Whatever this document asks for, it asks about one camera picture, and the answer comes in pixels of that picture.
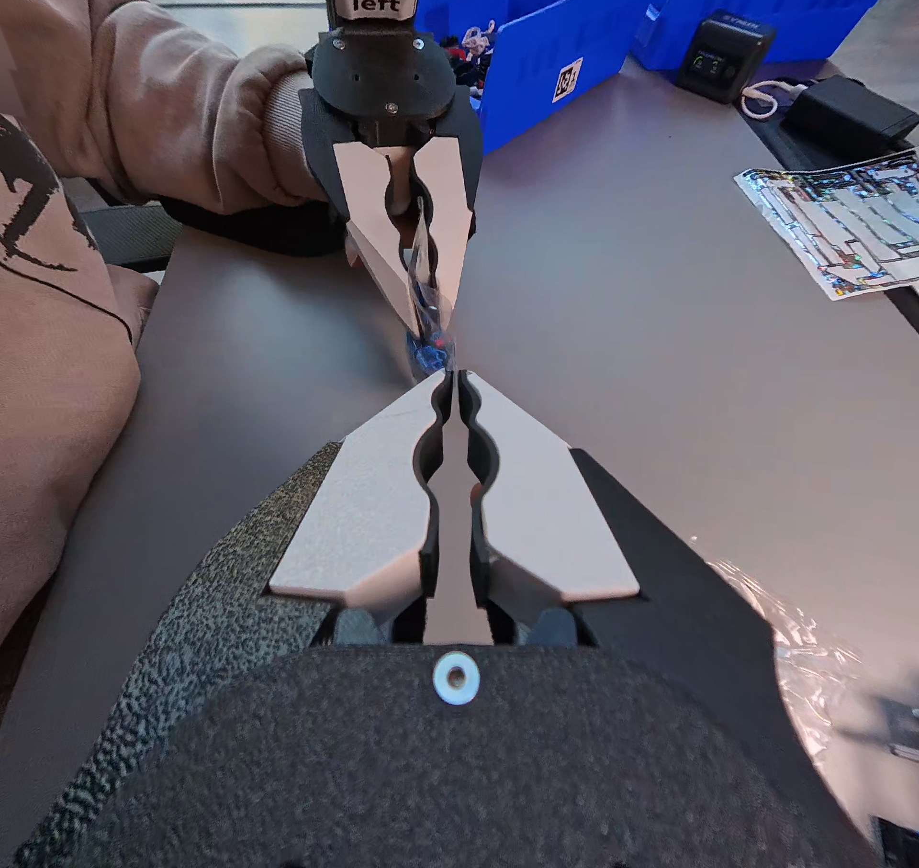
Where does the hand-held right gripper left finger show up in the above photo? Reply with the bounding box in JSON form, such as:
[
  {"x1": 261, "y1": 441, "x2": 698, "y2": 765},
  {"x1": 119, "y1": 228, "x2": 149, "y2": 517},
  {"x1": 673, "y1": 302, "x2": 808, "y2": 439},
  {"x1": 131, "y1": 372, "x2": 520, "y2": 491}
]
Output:
[{"x1": 267, "y1": 369, "x2": 460, "y2": 643}]

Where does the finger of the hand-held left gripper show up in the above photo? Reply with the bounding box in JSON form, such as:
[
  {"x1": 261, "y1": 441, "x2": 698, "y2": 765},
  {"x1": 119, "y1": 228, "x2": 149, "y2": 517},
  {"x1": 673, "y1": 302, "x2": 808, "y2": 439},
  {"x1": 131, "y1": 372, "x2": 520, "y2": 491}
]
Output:
[
  {"x1": 332, "y1": 139, "x2": 425, "y2": 339},
  {"x1": 409, "y1": 136, "x2": 478, "y2": 325}
]

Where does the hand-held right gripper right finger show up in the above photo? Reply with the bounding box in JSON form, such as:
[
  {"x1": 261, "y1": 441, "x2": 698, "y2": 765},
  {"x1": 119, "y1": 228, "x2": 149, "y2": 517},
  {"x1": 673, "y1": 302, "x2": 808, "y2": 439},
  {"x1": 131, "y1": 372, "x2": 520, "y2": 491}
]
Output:
[{"x1": 459, "y1": 369, "x2": 641, "y2": 643}]

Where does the pile of lego parts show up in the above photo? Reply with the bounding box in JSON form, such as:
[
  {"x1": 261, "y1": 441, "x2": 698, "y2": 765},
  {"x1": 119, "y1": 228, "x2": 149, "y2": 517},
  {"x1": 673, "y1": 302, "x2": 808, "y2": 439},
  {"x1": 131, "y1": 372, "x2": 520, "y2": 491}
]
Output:
[{"x1": 444, "y1": 17, "x2": 498, "y2": 91}]

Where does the small clear bag of parts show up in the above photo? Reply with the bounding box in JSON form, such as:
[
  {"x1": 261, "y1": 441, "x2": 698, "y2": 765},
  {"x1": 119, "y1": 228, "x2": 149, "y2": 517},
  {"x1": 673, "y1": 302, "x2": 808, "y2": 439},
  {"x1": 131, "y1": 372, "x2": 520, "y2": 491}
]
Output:
[
  {"x1": 403, "y1": 197, "x2": 458, "y2": 384},
  {"x1": 707, "y1": 556, "x2": 919, "y2": 768}
]

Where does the blue bin with tag label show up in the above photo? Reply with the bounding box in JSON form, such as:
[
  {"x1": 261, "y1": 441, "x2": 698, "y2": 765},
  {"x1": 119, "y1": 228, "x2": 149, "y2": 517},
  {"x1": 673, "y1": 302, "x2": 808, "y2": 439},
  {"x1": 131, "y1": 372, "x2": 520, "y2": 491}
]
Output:
[{"x1": 413, "y1": 0, "x2": 676, "y2": 158}]

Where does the person's left forearm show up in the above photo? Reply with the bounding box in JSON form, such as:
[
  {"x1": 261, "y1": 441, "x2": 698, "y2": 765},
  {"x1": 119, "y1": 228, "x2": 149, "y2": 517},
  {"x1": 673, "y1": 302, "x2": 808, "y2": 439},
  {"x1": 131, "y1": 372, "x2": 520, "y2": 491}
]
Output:
[{"x1": 43, "y1": 0, "x2": 338, "y2": 217}]

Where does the black padded armrest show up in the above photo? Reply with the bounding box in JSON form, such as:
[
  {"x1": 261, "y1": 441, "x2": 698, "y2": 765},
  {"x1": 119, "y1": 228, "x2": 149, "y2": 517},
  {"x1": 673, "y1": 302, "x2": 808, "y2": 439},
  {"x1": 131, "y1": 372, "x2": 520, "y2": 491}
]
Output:
[{"x1": 79, "y1": 197, "x2": 349, "y2": 273}]

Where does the small black cube device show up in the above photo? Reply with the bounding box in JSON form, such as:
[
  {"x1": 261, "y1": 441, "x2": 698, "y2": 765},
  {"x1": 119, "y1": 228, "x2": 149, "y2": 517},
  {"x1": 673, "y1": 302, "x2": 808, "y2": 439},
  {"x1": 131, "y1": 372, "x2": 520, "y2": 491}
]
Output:
[{"x1": 676, "y1": 12, "x2": 778, "y2": 104}]

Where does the person's beige sweatshirt torso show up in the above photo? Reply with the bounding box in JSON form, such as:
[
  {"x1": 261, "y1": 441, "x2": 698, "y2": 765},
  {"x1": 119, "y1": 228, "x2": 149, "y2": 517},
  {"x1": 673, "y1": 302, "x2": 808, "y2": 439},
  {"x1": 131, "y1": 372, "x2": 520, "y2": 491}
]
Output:
[{"x1": 0, "y1": 114, "x2": 159, "y2": 639}]

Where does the holographic sticker sheet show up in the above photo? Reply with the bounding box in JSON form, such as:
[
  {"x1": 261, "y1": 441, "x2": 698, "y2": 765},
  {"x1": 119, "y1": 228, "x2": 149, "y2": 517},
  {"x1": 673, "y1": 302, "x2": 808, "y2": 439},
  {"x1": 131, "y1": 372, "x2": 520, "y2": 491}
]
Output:
[{"x1": 734, "y1": 150, "x2": 919, "y2": 302}]

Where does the black power brick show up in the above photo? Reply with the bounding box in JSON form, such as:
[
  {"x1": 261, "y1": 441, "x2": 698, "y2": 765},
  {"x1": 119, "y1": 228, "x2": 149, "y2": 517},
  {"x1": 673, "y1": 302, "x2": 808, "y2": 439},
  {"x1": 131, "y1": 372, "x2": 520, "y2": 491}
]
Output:
[{"x1": 781, "y1": 77, "x2": 919, "y2": 160}]

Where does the white coiled cable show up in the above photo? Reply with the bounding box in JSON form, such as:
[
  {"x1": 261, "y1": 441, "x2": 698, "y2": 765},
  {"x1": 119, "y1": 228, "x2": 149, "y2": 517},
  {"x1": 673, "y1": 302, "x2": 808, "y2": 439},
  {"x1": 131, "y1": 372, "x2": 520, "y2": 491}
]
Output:
[{"x1": 740, "y1": 78, "x2": 808, "y2": 121}]

